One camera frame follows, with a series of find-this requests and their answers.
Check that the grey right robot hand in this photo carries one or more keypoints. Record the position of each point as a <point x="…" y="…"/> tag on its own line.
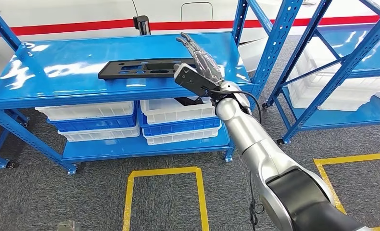
<point x="206" y="63"/>

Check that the black plastic frame part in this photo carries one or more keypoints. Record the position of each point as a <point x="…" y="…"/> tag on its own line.
<point x="113" y="71"/>

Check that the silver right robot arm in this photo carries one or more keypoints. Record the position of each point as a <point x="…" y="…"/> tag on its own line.
<point x="257" y="143"/>

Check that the yellow floor tape square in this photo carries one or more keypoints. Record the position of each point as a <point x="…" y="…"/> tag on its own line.
<point x="164" y="172"/>
<point x="352" y="158"/>

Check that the stack of white crates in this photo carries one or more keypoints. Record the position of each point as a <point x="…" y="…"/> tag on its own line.
<point x="336" y="92"/>

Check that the white vehicle with red stripe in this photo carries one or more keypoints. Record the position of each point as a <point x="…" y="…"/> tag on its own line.
<point x="81" y="12"/>

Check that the black stanchion post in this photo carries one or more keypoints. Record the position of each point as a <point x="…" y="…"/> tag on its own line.
<point x="143" y="25"/>

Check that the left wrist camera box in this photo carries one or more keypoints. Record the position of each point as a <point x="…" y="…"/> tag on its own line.
<point x="69" y="226"/>

